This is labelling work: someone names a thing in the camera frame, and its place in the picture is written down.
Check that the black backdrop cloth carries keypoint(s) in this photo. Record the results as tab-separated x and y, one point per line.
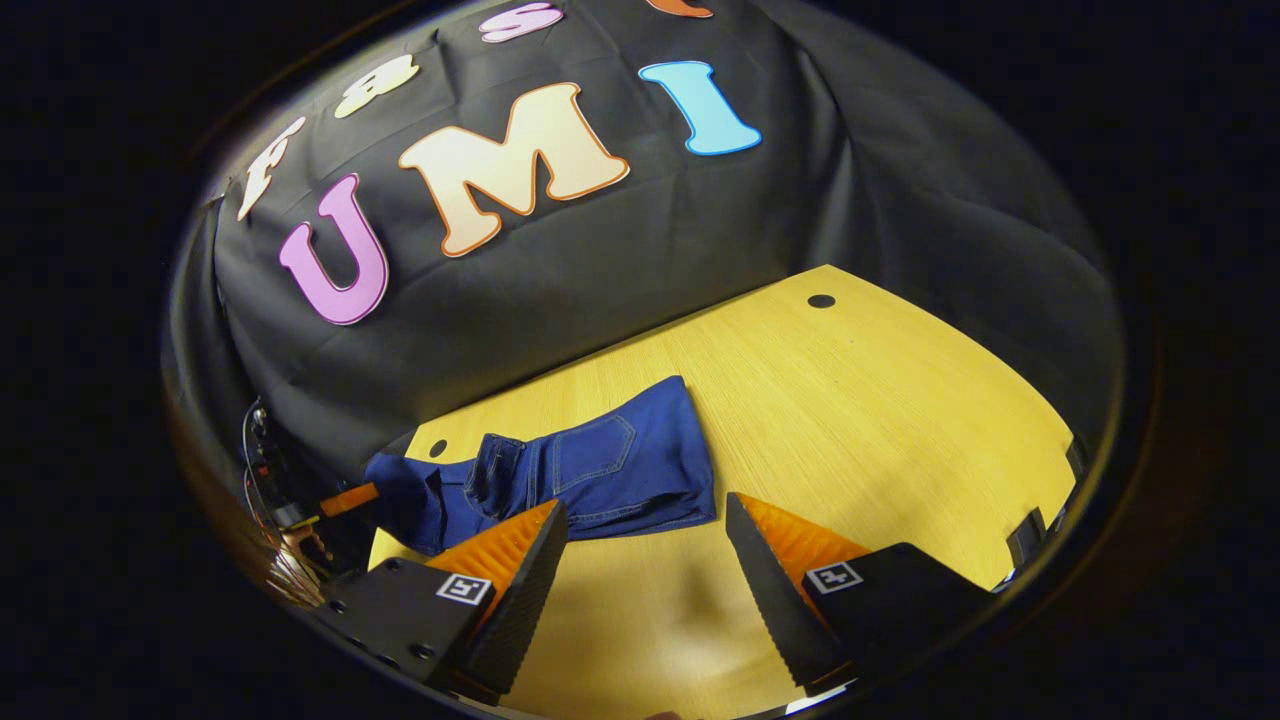
620	260

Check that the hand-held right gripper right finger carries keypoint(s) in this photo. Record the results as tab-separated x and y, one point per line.
770	600

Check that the black table edge clamp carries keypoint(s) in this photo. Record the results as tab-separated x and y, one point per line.
1026	540
1076	460

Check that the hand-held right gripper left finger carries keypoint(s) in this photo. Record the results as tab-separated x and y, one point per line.
525	600

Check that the blue jeans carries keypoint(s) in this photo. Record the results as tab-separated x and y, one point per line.
610	470

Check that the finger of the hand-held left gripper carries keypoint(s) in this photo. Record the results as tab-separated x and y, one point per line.
350	499

